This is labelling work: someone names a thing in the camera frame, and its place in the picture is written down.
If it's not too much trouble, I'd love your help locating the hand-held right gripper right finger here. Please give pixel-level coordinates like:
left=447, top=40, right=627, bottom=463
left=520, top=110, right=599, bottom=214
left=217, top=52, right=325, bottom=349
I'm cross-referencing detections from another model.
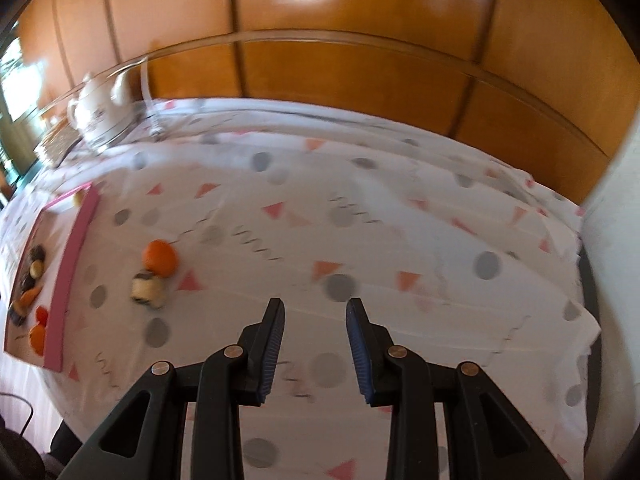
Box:
left=346, top=297, right=571, bottom=480

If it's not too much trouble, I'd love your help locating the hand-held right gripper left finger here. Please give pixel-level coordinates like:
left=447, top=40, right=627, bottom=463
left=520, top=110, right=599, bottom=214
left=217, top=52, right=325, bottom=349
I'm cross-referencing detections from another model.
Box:
left=60, top=297, right=286, bottom=480

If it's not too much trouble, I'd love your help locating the white tray with pink rim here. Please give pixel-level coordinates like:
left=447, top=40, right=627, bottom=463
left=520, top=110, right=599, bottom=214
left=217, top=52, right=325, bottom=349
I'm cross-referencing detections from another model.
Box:
left=2, top=183, right=101, bottom=373

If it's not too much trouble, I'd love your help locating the peeled pale sugarcane piece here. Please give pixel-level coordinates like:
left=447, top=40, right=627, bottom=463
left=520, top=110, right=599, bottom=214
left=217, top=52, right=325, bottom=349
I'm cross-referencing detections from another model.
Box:
left=131, top=271, right=168, bottom=310

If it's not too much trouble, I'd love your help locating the white patterned tablecloth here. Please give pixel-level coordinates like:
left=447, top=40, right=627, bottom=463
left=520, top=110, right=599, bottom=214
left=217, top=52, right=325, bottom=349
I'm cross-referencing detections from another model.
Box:
left=0, top=97, right=601, bottom=480

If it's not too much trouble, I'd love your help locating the silver kettle base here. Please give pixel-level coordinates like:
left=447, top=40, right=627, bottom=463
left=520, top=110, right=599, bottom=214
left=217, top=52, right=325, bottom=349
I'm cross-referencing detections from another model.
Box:
left=82, top=130, right=132, bottom=155

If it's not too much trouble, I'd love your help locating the dark furniture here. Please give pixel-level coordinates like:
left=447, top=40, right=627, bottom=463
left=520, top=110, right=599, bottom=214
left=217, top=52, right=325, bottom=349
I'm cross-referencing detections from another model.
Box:
left=0, top=420, right=88, bottom=480

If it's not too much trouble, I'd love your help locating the white cabinet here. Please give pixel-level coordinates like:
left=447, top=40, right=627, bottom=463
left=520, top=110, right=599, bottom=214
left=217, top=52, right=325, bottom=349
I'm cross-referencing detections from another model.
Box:
left=580, top=125, right=640, bottom=480

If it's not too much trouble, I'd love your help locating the white ceramic electric kettle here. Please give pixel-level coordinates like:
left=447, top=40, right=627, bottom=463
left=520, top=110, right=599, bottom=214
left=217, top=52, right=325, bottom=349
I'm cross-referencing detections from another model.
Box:
left=66, top=71, right=133, bottom=143

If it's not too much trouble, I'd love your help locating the glass window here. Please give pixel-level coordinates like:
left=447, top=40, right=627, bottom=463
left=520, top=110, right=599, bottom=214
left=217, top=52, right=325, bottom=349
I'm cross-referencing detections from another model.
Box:
left=0, top=35, right=51, bottom=126

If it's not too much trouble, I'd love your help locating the black cable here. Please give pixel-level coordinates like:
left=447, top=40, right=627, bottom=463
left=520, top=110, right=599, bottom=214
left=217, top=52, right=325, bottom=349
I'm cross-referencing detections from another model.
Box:
left=0, top=390, right=36, bottom=441

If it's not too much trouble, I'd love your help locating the white kettle power cable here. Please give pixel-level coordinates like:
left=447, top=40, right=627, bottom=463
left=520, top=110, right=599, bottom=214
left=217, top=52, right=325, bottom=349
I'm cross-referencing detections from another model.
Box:
left=137, top=55, right=166, bottom=141

